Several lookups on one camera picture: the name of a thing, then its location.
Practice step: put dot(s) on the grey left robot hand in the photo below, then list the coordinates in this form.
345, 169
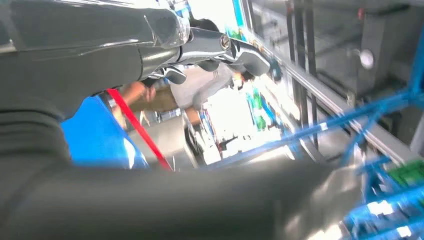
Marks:
82, 39

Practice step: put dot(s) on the blue metal shelf rack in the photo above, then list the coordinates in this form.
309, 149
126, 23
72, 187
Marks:
96, 132

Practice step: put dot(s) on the red barrier belt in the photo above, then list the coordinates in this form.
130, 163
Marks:
139, 127

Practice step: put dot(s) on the person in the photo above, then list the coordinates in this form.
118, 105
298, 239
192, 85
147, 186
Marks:
198, 86

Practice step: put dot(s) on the green plastic crate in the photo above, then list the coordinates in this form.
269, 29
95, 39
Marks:
409, 172

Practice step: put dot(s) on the grey metal rail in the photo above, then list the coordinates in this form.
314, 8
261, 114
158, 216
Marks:
331, 99

